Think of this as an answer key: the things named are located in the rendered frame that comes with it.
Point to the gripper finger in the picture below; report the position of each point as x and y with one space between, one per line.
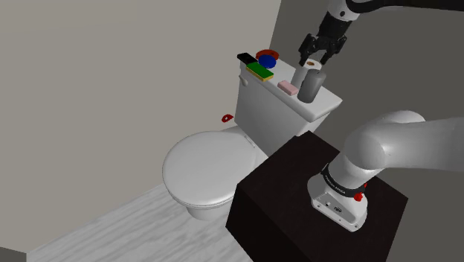
307 49
334 49

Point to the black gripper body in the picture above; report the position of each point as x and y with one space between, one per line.
334 27

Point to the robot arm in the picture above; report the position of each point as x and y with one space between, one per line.
395 141

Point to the white toilet paper roll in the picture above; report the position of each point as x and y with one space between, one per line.
302 72

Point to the grey cylinder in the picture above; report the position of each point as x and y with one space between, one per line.
310 86

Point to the red round plate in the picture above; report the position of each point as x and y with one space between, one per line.
267 52

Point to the blue round disc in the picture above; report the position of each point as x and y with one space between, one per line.
267 61

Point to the pink soap bar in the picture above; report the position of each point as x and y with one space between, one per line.
287 87

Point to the green and yellow sponge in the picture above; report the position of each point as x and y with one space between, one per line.
259 71

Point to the black phone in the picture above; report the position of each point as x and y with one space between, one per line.
246 58

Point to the dark robot stand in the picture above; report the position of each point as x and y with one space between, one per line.
290 203

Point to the red wall valve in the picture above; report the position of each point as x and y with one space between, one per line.
227 118

